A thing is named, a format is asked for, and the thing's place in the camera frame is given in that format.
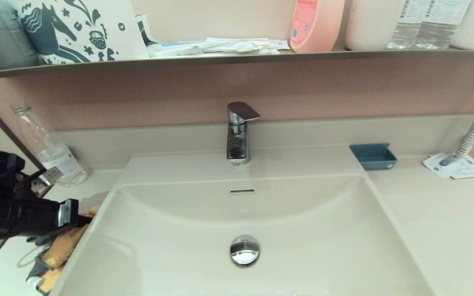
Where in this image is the orange cleaning cloth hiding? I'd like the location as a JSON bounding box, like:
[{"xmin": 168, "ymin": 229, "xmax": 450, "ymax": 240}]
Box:
[{"xmin": 26, "ymin": 206, "xmax": 100, "ymax": 294}]

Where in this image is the clear labelled water bottle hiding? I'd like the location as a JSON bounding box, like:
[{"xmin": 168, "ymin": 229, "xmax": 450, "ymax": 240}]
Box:
[
  {"xmin": 414, "ymin": 0, "xmax": 471, "ymax": 50},
  {"xmin": 386, "ymin": 0, "xmax": 427, "ymax": 49}
]

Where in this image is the chrome drain stopper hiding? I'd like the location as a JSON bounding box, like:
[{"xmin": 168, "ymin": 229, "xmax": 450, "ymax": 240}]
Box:
[{"xmin": 230, "ymin": 235, "xmax": 260, "ymax": 267}]

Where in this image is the small patterned white pouch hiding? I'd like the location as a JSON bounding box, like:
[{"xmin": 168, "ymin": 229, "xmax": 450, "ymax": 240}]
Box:
[{"xmin": 135, "ymin": 15, "xmax": 162, "ymax": 46}]

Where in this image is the clear plastic water bottle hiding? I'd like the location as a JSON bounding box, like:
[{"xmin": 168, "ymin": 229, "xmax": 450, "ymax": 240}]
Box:
[{"xmin": 12, "ymin": 104, "xmax": 88, "ymax": 188}]

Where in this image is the white ceramic sink basin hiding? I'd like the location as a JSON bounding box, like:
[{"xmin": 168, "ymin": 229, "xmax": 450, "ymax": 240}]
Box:
[{"xmin": 52, "ymin": 146, "xmax": 437, "ymax": 296}]

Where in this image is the white round container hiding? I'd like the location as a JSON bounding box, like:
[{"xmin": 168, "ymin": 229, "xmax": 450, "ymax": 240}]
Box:
[{"xmin": 346, "ymin": 0, "xmax": 406, "ymax": 51}]

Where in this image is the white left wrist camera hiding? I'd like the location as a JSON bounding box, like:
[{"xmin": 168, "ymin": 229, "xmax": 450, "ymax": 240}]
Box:
[{"xmin": 39, "ymin": 167, "xmax": 63, "ymax": 186}]

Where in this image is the white printed paper packet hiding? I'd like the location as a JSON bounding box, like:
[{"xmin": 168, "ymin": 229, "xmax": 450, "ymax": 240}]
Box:
[{"xmin": 422, "ymin": 153, "xmax": 474, "ymax": 180}]

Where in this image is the blue soap dish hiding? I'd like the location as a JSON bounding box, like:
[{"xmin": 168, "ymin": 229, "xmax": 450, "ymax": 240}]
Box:
[{"xmin": 349, "ymin": 143, "xmax": 398, "ymax": 171}]

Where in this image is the pink lotion bottle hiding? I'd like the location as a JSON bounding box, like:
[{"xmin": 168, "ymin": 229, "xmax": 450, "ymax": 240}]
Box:
[{"xmin": 290, "ymin": 0, "xmax": 346, "ymax": 53}]

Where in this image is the crumpled white wrapper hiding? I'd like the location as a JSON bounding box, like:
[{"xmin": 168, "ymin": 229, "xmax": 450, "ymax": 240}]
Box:
[{"xmin": 204, "ymin": 37, "xmax": 281, "ymax": 55}]

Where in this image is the white horse print bag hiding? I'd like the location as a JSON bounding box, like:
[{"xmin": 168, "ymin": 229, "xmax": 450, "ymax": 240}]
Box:
[{"xmin": 10, "ymin": 0, "xmax": 150, "ymax": 65}]

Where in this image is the brown wall shelf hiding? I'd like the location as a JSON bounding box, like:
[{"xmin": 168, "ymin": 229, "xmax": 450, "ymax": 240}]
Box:
[{"xmin": 0, "ymin": 48, "xmax": 474, "ymax": 80}]

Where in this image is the chrome sink faucet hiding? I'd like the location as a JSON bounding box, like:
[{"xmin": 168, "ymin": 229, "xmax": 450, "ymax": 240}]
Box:
[{"xmin": 226, "ymin": 102, "xmax": 261, "ymax": 166}]

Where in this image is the white tube packet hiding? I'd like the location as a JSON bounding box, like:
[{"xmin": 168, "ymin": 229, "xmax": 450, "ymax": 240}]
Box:
[{"xmin": 149, "ymin": 40, "xmax": 209, "ymax": 57}]

